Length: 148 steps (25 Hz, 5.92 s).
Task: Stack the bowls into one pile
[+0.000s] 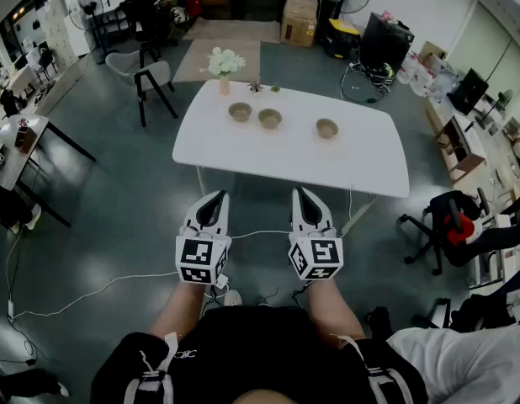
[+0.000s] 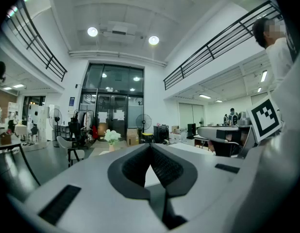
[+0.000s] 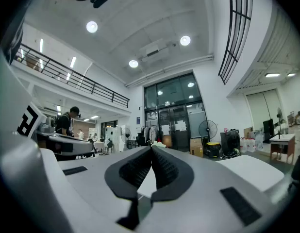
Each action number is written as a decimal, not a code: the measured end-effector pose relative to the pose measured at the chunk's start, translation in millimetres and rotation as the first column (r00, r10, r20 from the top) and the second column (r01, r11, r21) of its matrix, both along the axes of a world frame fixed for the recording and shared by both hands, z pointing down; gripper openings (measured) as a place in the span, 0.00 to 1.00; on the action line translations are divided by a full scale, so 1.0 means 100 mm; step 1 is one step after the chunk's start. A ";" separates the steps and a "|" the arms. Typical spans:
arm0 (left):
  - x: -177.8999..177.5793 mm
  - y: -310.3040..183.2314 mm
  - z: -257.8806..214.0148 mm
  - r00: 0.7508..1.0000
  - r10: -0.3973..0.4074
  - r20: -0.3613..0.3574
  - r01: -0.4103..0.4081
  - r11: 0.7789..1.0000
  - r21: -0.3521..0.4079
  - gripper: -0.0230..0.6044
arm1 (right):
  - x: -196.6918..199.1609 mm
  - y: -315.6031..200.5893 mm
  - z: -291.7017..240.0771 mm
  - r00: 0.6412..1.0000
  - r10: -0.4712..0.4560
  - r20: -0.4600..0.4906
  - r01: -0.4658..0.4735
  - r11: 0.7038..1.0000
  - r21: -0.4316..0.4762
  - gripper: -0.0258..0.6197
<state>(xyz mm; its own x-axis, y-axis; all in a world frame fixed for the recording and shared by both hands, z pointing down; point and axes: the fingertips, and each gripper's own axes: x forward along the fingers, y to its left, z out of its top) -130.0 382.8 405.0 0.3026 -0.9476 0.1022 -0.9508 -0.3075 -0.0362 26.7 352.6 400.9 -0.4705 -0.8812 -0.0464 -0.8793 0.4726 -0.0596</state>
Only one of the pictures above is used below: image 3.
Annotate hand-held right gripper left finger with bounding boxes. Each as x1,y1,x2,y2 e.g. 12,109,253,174
58,146,153,233

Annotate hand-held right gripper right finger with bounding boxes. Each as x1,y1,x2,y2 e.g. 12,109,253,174
140,146,279,233

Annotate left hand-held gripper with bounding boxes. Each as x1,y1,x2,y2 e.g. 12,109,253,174
17,102,97,157

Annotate table with beige cloth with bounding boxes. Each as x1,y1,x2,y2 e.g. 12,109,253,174
93,140,108,153

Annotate brown cardboard box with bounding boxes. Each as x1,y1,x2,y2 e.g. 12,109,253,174
189,137,205,158

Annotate yellow and black toolbox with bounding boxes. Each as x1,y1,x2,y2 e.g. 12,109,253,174
204,141,222,159

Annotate black standing fan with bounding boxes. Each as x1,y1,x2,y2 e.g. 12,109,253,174
120,127,133,151
198,119,218,145

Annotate clothes rack with garments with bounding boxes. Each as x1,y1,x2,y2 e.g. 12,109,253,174
139,120,158,147

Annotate black box speaker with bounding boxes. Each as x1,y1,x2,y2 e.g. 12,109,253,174
219,128,241,156

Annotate group of white plastic jugs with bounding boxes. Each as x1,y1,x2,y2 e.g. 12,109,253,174
240,135,257,153

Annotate black framed glass door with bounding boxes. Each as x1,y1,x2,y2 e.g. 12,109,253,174
143,72,209,153

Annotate black cabinet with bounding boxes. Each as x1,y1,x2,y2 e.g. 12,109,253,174
262,118,275,141

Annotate wooden side table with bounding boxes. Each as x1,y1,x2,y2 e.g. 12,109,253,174
268,133,296,165

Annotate white ceiling pipes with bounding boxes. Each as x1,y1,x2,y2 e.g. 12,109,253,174
125,53,215,87

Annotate grey standing fan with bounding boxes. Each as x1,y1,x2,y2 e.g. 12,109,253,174
275,107,284,140

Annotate person's black shirt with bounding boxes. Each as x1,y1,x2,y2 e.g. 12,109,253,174
0,0,28,67

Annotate white ceiling air conditioner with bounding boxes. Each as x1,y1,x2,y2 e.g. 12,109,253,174
139,42,170,63

